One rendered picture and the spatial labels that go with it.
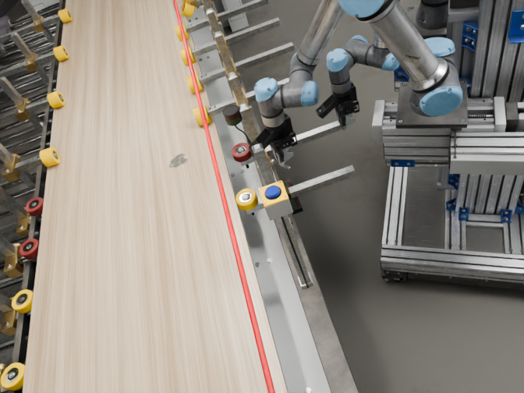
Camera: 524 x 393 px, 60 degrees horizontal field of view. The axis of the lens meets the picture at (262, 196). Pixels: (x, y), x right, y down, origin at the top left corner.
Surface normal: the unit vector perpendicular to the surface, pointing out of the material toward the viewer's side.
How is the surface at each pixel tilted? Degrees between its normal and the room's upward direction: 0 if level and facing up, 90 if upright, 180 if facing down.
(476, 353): 0
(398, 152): 90
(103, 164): 0
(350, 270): 0
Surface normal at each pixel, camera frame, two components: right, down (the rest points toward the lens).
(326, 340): -0.25, -0.61
